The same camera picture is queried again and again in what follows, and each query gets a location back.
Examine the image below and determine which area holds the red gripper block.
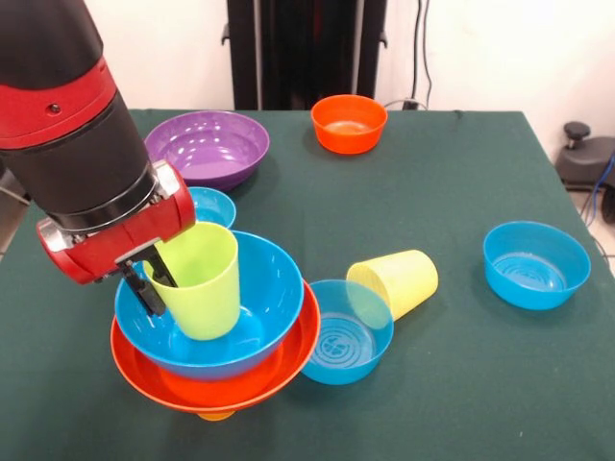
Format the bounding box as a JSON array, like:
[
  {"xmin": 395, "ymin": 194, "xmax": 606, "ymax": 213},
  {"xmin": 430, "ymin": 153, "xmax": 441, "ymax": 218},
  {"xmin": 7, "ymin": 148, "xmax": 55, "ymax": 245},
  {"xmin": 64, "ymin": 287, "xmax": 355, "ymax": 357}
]
[{"xmin": 37, "ymin": 160, "xmax": 197, "ymax": 318}]

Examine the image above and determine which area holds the green cup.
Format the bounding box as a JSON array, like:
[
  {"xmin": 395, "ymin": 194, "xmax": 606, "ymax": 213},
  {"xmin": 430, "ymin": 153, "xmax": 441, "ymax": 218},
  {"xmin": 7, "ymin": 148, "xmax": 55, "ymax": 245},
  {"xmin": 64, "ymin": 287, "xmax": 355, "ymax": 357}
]
[{"xmin": 142, "ymin": 221, "xmax": 240, "ymax": 342}]

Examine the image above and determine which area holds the large deep blue bowl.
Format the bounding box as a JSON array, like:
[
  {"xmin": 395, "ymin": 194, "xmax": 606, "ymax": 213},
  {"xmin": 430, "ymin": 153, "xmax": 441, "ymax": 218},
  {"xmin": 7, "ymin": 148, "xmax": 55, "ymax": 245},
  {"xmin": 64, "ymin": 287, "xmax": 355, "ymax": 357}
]
[{"xmin": 113, "ymin": 230, "xmax": 305, "ymax": 382}]

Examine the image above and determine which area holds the large orange bowl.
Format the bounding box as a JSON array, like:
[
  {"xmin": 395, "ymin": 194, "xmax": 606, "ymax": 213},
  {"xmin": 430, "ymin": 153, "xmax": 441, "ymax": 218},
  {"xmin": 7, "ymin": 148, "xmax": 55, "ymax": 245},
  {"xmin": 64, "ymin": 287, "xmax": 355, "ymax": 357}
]
[{"xmin": 110, "ymin": 280, "xmax": 322, "ymax": 415}]

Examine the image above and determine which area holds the blue ring-patterned bowl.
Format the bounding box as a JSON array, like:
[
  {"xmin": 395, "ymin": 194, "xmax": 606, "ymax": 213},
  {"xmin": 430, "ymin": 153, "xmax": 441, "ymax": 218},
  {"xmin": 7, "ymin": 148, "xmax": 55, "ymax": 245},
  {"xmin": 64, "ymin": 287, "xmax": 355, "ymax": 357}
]
[
  {"xmin": 300, "ymin": 279, "xmax": 395, "ymax": 386},
  {"xmin": 482, "ymin": 220, "xmax": 592, "ymax": 311}
]

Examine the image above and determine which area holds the yellow cup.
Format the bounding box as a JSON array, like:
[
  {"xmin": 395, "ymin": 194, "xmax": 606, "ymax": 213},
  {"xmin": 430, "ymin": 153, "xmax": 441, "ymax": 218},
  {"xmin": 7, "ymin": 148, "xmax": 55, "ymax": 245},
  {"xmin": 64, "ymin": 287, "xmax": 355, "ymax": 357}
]
[{"xmin": 345, "ymin": 249, "xmax": 439, "ymax": 322}]

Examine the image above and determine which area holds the small light blue bowl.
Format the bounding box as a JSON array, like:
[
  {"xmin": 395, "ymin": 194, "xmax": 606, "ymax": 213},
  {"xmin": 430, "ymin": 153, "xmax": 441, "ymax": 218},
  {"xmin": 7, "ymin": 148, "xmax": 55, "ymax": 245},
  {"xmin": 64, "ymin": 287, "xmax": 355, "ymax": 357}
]
[{"xmin": 184, "ymin": 186, "xmax": 236, "ymax": 230}]

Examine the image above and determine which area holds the purple bowl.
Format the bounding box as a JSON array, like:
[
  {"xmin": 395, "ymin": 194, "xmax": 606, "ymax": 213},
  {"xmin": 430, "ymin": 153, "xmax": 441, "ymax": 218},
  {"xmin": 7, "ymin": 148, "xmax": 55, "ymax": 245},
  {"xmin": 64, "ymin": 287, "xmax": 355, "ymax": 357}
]
[{"xmin": 143, "ymin": 109, "xmax": 271, "ymax": 191}]

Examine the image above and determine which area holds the small red-orange bowl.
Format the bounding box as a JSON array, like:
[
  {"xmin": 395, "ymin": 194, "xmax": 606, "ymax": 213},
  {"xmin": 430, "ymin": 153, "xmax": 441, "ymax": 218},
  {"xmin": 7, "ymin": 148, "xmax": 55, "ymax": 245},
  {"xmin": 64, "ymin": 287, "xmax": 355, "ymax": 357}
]
[{"xmin": 309, "ymin": 94, "xmax": 389, "ymax": 156}]

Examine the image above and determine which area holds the dark green table cloth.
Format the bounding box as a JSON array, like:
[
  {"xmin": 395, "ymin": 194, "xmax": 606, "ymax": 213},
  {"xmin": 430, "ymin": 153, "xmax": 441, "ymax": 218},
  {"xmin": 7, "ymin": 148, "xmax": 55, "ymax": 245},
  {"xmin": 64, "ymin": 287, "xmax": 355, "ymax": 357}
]
[{"xmin": 0, "ymin": 109, "xmax": 615, "ymax": 461}]

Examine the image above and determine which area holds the grey cable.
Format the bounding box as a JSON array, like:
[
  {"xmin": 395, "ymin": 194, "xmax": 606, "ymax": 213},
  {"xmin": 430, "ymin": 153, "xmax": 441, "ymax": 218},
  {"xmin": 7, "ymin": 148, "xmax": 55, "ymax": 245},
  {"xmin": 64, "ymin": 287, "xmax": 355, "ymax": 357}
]
[{"xmin": 0, "ymin": 184, "xmax": 28, "ymax": 206}]

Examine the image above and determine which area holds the black pedestal foot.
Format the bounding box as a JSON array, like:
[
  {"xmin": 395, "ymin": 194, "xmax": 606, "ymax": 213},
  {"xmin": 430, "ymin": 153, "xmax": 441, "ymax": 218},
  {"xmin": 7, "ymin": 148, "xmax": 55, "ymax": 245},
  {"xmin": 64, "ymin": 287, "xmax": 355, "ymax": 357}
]
[{"xmin": 555, "ymin": 121, "xmax": 615, "ymax": 192}]

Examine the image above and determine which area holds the blue cable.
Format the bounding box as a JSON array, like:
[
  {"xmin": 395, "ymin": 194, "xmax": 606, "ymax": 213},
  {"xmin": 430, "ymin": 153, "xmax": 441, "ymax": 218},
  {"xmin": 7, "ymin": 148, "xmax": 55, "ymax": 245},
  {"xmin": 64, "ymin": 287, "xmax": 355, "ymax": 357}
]
[{"xmin": 583, "ymin": 151, "xmax": 615, "ymax": 227}]

